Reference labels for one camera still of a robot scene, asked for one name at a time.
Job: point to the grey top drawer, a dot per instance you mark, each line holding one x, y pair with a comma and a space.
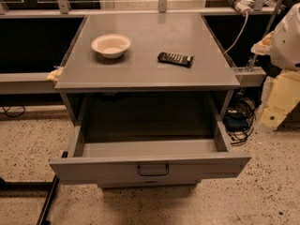
162, 136

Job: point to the grey drawer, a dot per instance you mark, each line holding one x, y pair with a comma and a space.
141, 184
162, 136

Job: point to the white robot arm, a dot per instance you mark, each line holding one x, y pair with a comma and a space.
283, 43

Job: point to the grey drawer cabinet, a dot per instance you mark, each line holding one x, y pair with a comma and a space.
138, 70

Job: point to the grey lower drawer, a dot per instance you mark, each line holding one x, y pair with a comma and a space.
141, 184

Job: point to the black snack bar package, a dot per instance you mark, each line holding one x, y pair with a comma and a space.
175, 59

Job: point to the white bowl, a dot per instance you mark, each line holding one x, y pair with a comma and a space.
111, 46

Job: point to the yellow tape piece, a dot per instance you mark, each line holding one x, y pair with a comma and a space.
55, 74

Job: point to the grey power strip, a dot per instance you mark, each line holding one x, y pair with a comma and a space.
241, 6

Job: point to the thin metal rod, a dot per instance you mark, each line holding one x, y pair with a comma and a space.
265, 28

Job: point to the grey rail block right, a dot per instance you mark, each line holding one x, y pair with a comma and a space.
252, 78

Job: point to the grey horizontal rail left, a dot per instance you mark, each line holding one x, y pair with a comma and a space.
25, 83

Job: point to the black metal floor frame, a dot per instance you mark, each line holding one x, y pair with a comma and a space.
31, 189

